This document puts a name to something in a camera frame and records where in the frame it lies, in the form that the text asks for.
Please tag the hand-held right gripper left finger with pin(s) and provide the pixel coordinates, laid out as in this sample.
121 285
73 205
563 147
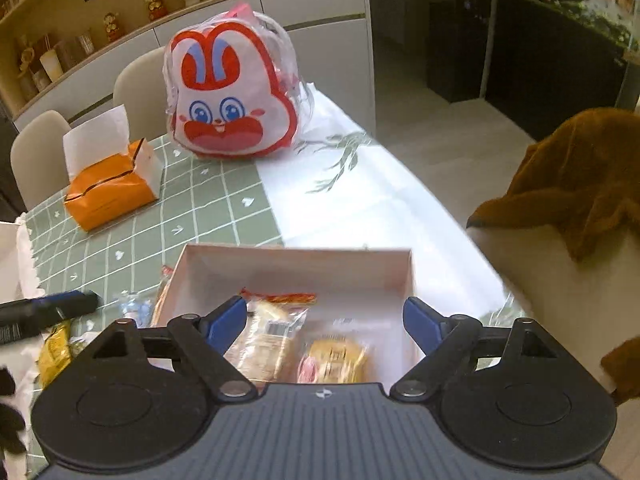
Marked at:
227 322

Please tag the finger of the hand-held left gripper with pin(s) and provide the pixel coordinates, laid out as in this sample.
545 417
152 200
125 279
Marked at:
55 304

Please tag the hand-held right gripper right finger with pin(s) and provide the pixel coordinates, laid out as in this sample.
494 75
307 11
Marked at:
422 325

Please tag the beige snack packet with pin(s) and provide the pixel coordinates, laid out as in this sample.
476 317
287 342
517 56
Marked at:
270 345

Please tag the pink cardboard box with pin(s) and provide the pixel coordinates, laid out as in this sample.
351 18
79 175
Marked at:
300 270

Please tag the cream scalloped cloth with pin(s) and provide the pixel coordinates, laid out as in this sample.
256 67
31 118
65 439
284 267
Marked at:
30 260

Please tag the crumpled yellow snack packet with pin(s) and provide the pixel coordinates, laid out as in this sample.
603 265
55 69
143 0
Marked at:
55 355

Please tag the yellow red snack packet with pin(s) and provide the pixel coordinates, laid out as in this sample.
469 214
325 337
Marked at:
164 285

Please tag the small blue white packet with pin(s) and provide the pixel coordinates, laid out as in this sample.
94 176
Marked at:
136 307

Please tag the green checked tablecloth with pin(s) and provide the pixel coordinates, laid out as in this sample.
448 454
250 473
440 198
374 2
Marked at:
210 210

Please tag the black white patterned cloth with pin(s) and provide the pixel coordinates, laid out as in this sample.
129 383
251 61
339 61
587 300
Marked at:
10 410

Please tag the orange tissue pack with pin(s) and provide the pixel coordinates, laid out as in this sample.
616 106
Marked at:
110 190

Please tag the beige chair with fleece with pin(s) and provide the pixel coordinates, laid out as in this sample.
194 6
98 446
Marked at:
550 300

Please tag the white leaf print tablecloth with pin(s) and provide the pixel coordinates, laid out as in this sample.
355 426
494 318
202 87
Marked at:
360 200

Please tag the beige dining chair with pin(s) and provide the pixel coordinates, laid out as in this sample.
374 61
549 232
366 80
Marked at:
142 90
40 160

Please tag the white tissue sheet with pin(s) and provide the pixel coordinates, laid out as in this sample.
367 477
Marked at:
95 135

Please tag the rabbit bag in plastic wrap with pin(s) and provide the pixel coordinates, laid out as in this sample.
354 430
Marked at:
225 110

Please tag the brown fleece cloth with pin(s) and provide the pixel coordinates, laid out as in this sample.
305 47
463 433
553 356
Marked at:
575 175

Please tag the white cup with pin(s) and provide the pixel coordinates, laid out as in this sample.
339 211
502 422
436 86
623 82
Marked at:
51 66

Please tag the small doll figurine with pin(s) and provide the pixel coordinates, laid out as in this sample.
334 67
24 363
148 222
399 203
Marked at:
111 27

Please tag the dark low cabinet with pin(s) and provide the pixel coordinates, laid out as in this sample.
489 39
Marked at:
550 70

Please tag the black water dispenser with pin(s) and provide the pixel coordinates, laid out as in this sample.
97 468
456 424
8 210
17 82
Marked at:
460 35

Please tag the red doll figurine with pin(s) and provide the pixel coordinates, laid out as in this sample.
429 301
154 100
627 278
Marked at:
155 7

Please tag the beige sideboard cabinet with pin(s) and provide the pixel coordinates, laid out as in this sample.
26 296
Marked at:
300 5

